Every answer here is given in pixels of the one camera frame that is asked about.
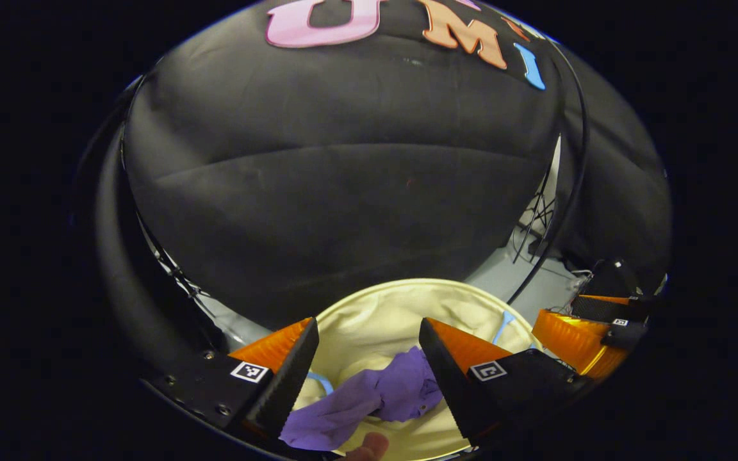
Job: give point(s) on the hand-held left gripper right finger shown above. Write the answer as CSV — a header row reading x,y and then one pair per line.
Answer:
x,y
449,378

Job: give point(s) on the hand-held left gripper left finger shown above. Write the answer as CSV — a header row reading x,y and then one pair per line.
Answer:
x,y
292,371

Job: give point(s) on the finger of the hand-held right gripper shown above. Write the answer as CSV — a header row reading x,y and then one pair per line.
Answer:
x,y
606,308
574,339

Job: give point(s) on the purple ribbed shirt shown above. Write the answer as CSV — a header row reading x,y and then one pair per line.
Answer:
x,y
369,397

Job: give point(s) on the cream fabric laundry hamper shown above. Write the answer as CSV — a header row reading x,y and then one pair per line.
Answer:
x,y
382,314

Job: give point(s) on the black stand legs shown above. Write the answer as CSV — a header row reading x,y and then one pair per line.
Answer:
x,y
539,218

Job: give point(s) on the black backdrop cloth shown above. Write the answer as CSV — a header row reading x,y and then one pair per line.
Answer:
x,y
343,192

